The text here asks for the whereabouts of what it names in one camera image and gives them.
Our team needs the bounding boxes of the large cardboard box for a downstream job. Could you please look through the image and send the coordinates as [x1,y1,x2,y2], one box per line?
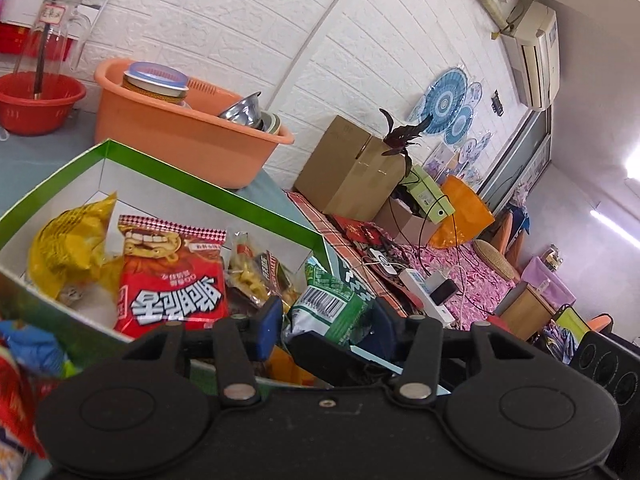
[294,115,407,222]

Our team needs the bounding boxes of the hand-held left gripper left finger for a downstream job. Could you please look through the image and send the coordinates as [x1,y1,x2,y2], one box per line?
[121,295,284,407]

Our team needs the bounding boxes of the green shoe box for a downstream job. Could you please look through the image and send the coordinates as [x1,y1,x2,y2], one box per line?
[400,166,457,224]

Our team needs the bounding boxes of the dark stick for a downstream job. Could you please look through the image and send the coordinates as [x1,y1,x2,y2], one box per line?
[33,22,52,99]

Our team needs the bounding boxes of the green white snack packet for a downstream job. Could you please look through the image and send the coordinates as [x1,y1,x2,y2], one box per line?
[282,256,375,348]

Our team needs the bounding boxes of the red patterned bag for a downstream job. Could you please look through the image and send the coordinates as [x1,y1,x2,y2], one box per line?
[332,214,403,263]

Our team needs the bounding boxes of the wall air conditioner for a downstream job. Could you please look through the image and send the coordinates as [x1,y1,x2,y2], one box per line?
[502,0,561,112]

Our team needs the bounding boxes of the black speaker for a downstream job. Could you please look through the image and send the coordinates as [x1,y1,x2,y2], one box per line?
[570,330,640,407]

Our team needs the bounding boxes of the yellow barcode snack packet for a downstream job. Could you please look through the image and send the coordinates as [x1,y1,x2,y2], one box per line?
[27,191,119,307]

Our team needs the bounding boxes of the pink floral blanket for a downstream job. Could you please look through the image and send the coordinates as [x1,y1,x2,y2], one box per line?
[400,239,522,332]

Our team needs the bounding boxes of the clear packet of yellow twists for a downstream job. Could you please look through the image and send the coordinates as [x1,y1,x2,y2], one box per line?
[225,231,297,312]

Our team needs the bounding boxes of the black charger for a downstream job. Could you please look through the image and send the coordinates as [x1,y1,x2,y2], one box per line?
[430,277,459,306]

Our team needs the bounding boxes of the blue lidded bowl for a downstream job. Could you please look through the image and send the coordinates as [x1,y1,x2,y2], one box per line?
[122,61,190,106]

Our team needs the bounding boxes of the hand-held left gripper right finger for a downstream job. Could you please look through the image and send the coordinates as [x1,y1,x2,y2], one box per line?
[289,299,539,406]

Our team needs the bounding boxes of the white power strip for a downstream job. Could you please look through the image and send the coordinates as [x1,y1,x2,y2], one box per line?
[397,267,456,326]

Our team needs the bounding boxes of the red cartoon face snack packet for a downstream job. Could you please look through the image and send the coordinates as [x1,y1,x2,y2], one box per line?
[114,214,229,339]

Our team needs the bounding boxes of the green cardboard box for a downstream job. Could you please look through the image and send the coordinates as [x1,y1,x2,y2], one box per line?
[0,139,328,388]

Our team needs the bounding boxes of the dark purple plant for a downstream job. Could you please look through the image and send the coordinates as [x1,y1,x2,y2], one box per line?
[378,107,437,173]

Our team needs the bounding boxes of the orange clear snack packet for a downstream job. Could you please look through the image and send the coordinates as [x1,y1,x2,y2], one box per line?
[270,345,315,387]

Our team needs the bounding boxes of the red plastic basin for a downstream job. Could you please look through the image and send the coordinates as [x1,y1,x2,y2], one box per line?
[0,72,87,136]

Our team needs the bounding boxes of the woven round cushion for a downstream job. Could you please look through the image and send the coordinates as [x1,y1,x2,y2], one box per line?
[472,239,521,281]

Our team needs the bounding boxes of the steel bowl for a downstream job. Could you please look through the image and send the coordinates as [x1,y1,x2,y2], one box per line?
[217,91,264,129]

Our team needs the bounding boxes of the orange bag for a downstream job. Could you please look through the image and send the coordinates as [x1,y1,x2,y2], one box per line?
[430,175,496,251]

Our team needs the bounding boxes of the orange plastic basin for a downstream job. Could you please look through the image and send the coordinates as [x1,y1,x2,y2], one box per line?
[94,58,296,190]

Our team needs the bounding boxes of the glass pitcher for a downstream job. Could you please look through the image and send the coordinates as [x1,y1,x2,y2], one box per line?
[12,0,93,79]

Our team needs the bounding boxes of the plaid cloth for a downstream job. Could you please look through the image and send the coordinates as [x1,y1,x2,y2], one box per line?
[285,190,417,319]

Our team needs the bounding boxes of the small cardboard box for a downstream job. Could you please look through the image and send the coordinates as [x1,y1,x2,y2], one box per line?
[375,195,451,247]

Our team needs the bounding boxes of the blue wall fans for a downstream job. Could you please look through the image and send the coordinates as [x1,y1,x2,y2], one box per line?
[412,65,484,149]

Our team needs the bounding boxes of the wooden box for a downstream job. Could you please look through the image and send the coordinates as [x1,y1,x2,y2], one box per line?
[500,280,552,342]

